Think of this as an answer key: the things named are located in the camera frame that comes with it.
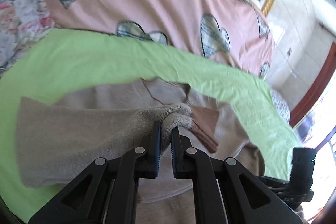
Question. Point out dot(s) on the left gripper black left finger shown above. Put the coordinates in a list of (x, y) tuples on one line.
[(106, 190)]

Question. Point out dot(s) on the green bed sheet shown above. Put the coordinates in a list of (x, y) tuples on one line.
[(67, 60)]

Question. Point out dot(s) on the wooden door frame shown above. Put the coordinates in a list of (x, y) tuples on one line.
[(316, 89)]

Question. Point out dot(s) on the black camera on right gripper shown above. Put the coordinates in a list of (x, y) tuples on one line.
[(303, 162)]

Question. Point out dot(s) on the pink quilt with plaid hearts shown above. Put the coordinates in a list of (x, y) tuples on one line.
[(232, 32)]

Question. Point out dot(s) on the beige knitted sweater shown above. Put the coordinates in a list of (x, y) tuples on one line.
[(54, 143)]

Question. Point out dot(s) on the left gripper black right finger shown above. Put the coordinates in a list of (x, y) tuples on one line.
[(225, 191)]

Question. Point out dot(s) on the purple floral pillow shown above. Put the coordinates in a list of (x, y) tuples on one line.
[(23, 23)]

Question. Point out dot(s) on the wall power socket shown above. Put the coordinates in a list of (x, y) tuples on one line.
[(289, 52)]

